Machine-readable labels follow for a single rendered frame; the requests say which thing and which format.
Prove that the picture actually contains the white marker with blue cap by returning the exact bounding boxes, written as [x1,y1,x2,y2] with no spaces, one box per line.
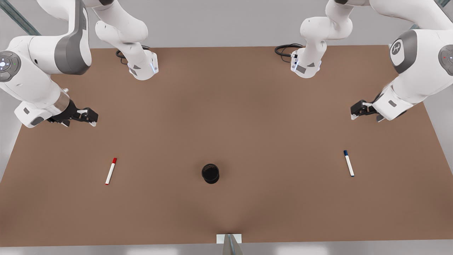
[343,150,355,177]

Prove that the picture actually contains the white marker with red cap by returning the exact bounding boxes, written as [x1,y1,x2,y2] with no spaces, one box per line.
[105,157,117,186]

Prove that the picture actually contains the black cylindrical cup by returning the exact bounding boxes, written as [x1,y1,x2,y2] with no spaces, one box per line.
[201,163,220,185]

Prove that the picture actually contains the black cable loop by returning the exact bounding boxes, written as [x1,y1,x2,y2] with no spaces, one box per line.
[274,43,305,64]
[115,45,151,65]

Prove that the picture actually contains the silver frame post with foot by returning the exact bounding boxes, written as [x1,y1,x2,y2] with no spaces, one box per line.
[216,233,244,255]

